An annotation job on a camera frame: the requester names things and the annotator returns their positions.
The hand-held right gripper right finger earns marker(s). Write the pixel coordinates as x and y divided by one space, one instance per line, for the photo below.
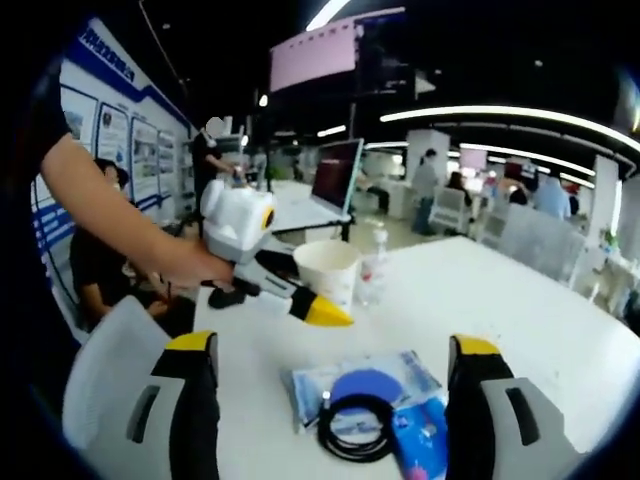
470 410

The clear plastic water bottle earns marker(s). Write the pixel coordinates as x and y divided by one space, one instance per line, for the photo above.
375 280

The potted green plant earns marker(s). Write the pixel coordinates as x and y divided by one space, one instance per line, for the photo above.
609 239

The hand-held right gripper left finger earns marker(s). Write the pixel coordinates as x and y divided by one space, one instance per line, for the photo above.
195 410

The grey partition panel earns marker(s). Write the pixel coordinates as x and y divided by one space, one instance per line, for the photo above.
540 240

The large dark monitor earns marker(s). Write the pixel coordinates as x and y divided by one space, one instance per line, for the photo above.
332 177

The person's dark shirt sleeve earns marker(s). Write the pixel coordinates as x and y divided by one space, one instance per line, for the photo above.
40 110

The white paper cup green print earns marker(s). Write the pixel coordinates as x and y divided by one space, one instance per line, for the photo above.
332 280

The wet wipes packet blue lid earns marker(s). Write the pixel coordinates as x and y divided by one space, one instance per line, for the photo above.
315 385

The blue tissue packet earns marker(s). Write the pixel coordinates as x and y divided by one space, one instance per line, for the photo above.
422 440

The black stand legs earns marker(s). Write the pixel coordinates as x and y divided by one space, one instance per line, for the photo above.
345 229

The person's left hand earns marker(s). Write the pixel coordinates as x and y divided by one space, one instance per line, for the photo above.
195 265

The curved ceiling light strip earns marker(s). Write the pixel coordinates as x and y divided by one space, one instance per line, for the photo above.
500 112

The tilted white display table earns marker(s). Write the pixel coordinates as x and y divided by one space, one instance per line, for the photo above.
300 212

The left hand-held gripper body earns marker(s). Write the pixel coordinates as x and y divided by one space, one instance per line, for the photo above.
235 220

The white office chair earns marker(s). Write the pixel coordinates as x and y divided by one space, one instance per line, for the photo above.
447 210

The hanging ceiling screen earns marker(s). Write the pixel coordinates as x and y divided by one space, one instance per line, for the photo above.
320 55

